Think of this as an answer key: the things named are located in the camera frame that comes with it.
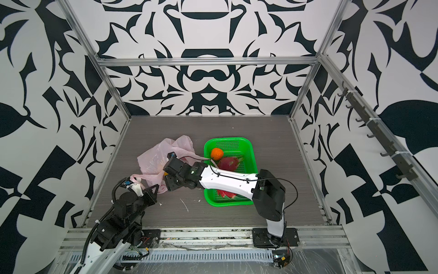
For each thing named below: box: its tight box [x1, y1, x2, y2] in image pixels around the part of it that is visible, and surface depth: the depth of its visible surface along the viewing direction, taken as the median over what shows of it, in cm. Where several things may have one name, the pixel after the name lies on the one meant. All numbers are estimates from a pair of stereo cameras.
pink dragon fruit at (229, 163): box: [217, 155, 244, 172], surface depth 93 cm
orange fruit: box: [211, 147, 224, 161], surface depth 98 cm
